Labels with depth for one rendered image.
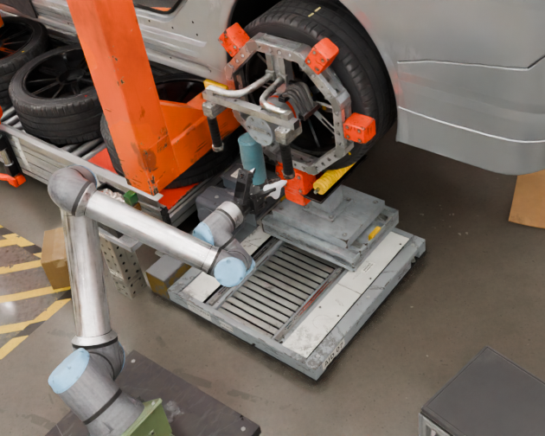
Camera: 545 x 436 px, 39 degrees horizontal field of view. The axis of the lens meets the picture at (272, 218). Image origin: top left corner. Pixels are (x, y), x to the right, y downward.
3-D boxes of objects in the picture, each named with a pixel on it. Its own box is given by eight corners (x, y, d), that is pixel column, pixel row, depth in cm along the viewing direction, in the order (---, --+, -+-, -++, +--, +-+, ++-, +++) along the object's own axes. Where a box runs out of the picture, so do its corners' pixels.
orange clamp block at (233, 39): (253, 40, 284) (237, 21, 284) (240, 49, 280) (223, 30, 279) (245, 48, 290) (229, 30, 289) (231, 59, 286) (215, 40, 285)
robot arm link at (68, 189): (45, 165, 226) (252, 263, 228) (58, 161, 238) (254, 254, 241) (29, 200, 228) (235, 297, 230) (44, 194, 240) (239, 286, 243)
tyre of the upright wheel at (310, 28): (436, 84, 274) (306, -47, 276) (401, 118, 261) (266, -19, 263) (352, 165, 330) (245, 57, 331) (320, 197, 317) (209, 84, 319)
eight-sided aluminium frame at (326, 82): (357, 179, 293) (348, 54, 257) (348, 189, 289) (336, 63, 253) (249, 139, 322) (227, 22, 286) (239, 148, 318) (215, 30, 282)
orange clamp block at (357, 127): (355, 127, 278) (376, 134, 273) (343, 138, 274) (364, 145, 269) (354, 111, 273) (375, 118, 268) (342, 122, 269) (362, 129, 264)
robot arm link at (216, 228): (204, 258, 248) (184, 234, 247) (229, 235, 255) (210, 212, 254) (216, 251, 240) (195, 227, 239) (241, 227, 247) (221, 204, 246)
